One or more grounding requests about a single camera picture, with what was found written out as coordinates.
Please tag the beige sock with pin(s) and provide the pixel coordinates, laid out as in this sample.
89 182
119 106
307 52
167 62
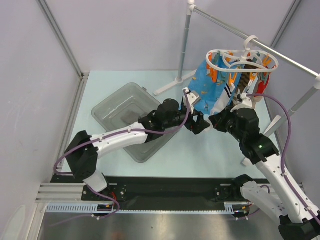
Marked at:
255 100

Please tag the white slotted cable duct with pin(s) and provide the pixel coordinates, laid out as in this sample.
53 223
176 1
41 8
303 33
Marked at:
84 208

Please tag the white metal drying rack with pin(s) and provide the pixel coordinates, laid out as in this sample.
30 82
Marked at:
192 8

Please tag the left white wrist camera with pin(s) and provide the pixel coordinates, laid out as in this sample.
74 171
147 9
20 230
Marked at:
190 99

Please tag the grey sock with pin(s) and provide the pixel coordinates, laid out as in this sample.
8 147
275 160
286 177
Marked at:
130 117

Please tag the white black striped sock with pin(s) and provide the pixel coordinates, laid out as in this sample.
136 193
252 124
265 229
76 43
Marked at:
224 99

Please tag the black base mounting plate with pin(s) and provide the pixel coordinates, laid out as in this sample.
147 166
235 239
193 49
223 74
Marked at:
175 194

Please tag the white round clip hanger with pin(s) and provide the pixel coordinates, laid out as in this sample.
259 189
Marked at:
234 61

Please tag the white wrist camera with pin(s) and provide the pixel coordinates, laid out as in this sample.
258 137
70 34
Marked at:
243 102
190 99

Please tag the orange clothes clip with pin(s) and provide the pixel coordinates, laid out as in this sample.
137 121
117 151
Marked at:
232 78
213 73

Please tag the blue cartoon print sock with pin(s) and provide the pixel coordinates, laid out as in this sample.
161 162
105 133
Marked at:
208 91

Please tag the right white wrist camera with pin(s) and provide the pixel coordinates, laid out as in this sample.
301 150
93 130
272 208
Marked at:
243 102

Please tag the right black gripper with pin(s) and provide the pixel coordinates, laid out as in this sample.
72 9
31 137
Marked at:
217 120

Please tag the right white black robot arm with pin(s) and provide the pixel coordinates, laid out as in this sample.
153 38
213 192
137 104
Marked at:
294 213

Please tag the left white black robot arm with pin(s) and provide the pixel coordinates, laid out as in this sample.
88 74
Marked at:
84 150

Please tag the brown striped sock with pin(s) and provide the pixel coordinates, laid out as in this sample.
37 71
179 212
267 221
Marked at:
242 84

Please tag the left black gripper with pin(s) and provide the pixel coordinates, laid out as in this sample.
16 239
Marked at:
199 125

